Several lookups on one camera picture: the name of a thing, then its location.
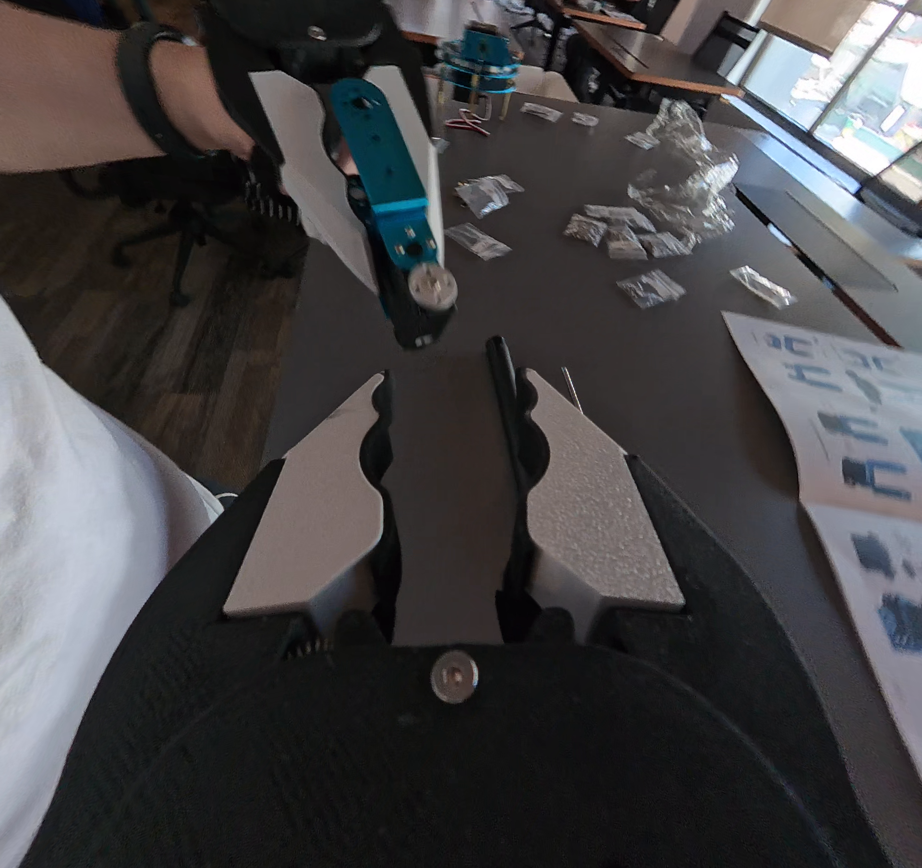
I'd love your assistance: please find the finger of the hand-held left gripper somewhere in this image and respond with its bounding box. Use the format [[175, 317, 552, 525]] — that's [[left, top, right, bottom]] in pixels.
[[364, 65, 448, 273], [247, 70, 383, 297]]

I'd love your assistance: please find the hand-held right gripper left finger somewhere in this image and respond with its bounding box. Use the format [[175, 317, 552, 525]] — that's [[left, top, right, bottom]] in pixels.
[[222, 370, 402, 640]]

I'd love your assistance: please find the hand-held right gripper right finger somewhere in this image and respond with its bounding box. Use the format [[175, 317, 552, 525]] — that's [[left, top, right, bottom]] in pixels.
[[497, 367, 687, 642]]

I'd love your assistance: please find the blue bracket with black servo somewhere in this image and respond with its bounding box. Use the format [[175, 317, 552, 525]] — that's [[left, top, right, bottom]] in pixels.
[[328, 78, 460, 352]]

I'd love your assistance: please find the person's left forearm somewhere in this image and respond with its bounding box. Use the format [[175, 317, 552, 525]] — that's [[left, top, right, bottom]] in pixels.
[[0, 0, 170, 178]]

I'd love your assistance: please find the round blue robot base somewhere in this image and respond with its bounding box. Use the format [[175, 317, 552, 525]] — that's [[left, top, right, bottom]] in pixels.
[[432, 22, 525, 120]]

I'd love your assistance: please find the dark grey desk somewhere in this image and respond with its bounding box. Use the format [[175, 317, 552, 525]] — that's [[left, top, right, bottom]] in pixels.
[[263, 86, 922, 868]]

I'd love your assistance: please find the black and white striped cloth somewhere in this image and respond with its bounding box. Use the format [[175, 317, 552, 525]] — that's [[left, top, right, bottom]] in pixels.
[[243, 162, 302, 227]]

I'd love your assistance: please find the small zip bag of screws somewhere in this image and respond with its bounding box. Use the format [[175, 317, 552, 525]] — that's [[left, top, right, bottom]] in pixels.
[[455, 180, 512, 219]]

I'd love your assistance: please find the flat clear zip bag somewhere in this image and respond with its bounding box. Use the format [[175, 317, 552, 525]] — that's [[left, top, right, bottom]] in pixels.
[[445, 223, 512, 260]]

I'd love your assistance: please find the black office chair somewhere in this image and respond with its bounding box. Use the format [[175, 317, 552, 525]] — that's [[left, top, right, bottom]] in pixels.
[[65, 155, 307, 307]]

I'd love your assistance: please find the black wristband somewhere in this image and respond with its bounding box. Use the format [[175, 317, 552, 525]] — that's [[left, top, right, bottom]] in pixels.
[[115, 22, 220, 161]]

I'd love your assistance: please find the wide clear zip bag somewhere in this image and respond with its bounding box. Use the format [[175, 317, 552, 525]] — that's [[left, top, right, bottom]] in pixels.
[[585, 204, 653, 228]]

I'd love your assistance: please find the zip bag of small nuts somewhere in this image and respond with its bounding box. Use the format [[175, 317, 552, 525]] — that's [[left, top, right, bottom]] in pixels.
[[617, 270, 685, 309]]

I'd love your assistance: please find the crumpled clear plastic wrap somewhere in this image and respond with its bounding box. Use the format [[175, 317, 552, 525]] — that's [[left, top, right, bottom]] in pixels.
[[627, 99, 740, 239]]

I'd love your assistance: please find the illustrated instruction booklet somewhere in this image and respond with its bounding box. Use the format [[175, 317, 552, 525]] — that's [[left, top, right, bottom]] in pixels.
[[722, 311, 922, 775]]

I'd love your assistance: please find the zip bag with black parts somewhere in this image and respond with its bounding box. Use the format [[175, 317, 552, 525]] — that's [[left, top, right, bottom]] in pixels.
[[729, 265, 797, 309]]

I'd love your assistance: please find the large side window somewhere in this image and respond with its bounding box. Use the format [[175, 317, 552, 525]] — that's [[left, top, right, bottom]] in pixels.
[[742, 0, 922, 199]]

